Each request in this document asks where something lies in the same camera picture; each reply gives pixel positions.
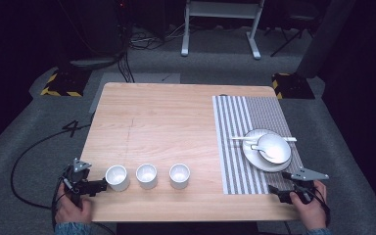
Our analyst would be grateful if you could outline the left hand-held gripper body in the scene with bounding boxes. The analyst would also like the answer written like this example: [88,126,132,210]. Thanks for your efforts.
[62,158,109,206]

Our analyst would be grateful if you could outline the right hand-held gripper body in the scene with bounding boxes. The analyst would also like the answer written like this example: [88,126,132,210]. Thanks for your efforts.
[278,166,330,206]

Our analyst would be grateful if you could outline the white cup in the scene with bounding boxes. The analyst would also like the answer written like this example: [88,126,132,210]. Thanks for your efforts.
[135,163,159,190]
[168,163,191,190]
[105,164,131,193]

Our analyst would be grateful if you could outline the person's right hand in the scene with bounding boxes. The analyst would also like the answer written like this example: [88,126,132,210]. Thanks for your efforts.
[289,179,328,231]

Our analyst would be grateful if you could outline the person's left hand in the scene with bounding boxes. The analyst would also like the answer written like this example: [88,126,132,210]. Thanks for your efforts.
[54,190,94,225]

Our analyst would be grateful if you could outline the white bowl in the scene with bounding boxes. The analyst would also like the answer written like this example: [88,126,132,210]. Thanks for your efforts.
[257,133,293,165]

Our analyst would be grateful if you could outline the white round plate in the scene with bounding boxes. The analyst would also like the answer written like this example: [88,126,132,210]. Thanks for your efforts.
[242,128,294,173]

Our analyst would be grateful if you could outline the white spoon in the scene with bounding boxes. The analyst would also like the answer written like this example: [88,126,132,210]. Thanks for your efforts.
[250,144,276,162]

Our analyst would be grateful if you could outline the grey striped placemat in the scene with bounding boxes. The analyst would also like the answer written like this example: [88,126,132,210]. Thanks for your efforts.
[211,94,306,196]

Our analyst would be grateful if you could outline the white chopsticks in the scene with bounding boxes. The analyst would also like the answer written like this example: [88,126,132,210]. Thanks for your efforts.
[229,135,298,143]

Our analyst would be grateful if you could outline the yellow-black striped stand base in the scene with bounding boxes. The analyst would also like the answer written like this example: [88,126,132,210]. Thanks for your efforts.
[39,66,92,98]
[271,71,316,100]

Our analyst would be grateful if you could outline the dark tripod stand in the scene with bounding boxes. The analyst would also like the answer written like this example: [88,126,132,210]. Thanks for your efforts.
[264,13,317,58]

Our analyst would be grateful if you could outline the grey curtain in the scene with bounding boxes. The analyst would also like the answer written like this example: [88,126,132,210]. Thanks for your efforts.
[295,0,357,79]

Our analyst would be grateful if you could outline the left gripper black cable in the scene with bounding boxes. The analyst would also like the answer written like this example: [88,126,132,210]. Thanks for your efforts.
[50,175,76,235]

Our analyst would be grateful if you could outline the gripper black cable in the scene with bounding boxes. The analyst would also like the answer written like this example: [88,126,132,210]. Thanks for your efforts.
[311,187,332,229]
[50,175,76,235]

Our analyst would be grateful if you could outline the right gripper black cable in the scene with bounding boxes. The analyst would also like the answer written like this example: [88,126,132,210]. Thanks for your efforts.
[311,187,332,229]

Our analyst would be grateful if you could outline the black floor cable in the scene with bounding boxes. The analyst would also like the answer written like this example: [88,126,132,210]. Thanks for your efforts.
[10,122,93,211]

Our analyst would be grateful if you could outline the bundle of black cables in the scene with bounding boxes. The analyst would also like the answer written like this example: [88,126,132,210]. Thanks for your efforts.
[117,23,137,84]

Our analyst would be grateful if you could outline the white metal table frame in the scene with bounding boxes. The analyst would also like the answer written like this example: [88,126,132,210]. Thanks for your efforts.
[180,0,266,61]

